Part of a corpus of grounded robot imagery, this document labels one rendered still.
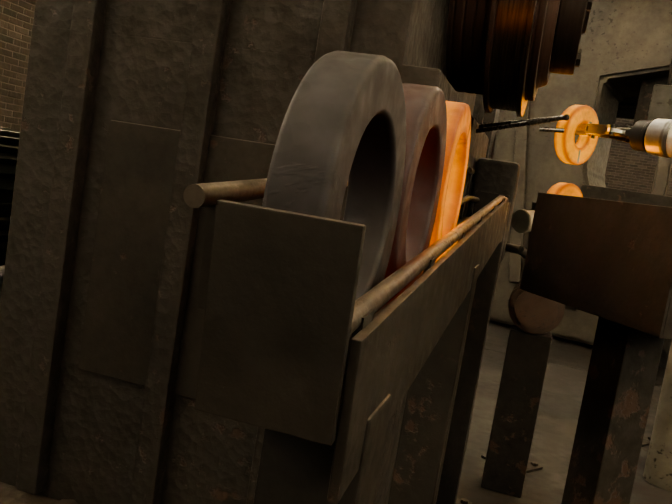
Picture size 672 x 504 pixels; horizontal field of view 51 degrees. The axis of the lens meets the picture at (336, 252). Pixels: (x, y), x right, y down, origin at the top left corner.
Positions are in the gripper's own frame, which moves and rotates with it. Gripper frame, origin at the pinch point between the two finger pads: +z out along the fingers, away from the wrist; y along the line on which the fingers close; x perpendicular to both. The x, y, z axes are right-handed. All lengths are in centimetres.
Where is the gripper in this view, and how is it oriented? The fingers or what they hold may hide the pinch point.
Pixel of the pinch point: (578, 128)
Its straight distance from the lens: 199.5
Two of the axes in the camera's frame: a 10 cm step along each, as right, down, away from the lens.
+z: -6.1, -2.3, 7.6
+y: 7.7, 0.6, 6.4
